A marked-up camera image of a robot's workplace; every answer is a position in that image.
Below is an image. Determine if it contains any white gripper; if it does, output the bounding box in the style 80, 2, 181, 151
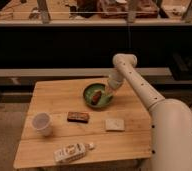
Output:
103, 69, 123, 101

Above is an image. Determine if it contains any green ceramic bowl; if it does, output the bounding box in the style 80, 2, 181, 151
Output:
83, 83, 113, 109

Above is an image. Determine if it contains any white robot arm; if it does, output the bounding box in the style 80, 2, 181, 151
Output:
107, 53, 192, 171

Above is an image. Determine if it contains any brown sausage food item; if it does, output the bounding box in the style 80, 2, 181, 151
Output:
91, 91, 102, 105

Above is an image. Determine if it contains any pale sponge block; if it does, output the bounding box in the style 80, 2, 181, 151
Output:
105, 118, 125, 131

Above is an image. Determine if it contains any brown chocolate bar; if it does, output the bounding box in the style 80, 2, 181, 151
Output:
67, 112, 90, 123

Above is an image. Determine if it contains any wooden folding table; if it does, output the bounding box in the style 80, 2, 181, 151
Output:
14, 78, 151, 169

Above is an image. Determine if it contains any white drink carton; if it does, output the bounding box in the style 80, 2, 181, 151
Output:
54, 142, 95, 163

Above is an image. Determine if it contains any white plastic cup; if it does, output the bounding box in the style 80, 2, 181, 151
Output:
32, 113, 52, 136

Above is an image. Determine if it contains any long wooden bench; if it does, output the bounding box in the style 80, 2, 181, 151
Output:
0, 68, 173, 86

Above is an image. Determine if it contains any upper wooden shelf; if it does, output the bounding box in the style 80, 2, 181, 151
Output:
0, 0, 192, 26

